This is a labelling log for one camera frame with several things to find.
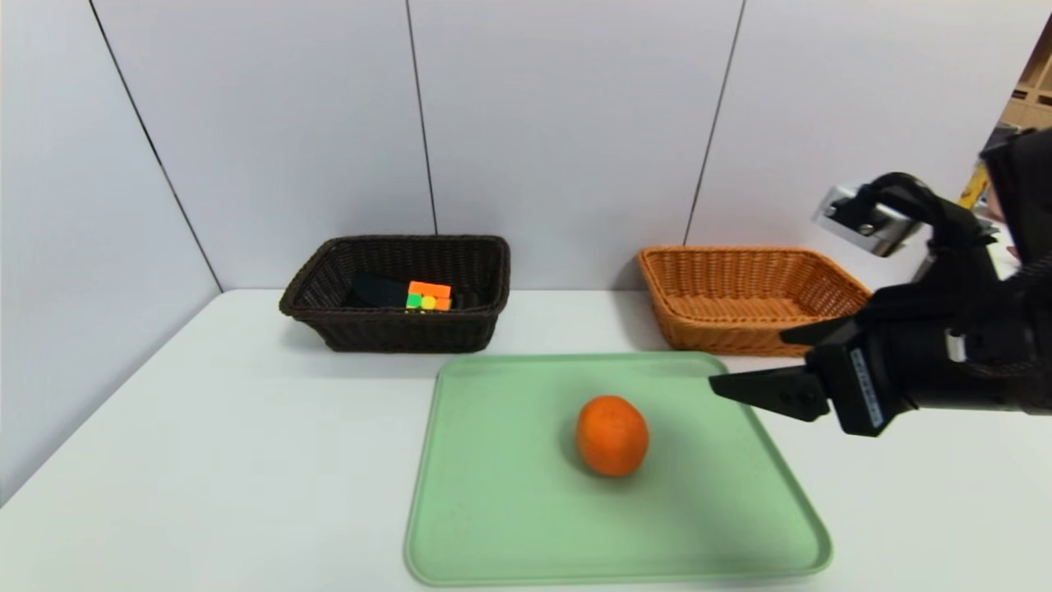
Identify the dark brown wicker basket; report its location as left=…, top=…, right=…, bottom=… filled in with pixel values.
left=278, top=235, right=511, bottom=354

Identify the orange fruit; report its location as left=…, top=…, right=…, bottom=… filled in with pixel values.
left=574, top=395, right=650, bottom=479

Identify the black rectangular case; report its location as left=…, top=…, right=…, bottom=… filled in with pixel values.
left=349, top=272, right=412, bottom=310

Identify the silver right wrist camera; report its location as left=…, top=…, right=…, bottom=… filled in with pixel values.
left=812, top=185, right=923, bottom=257

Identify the tan wicker basket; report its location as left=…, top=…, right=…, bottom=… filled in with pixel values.
left=637, top=245, right=874, bottom=358

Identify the light green plastic tray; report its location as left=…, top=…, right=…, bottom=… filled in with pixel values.
left=402, top=352, right=833, bottom=588

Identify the multicolour puzzle cube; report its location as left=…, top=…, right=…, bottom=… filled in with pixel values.
left=406, top=281, right=453, bottom=312

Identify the yellow box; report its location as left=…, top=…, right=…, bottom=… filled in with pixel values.
left=957, top=160, right=993, bottom=210

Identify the wooden shelf unit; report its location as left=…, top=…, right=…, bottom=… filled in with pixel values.
left=1007, top=16, right=1052, bottom=132

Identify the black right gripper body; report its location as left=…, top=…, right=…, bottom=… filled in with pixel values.
left=805, top=282, right=1003, bottom=438

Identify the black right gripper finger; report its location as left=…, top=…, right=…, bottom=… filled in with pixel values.
left=779, top=316, right=861, bottom=346
left=708, top=364, right=833, bottom=423

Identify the black right camera bracket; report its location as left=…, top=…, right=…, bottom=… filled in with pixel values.
left=855, top=173, right=999, bottom=289

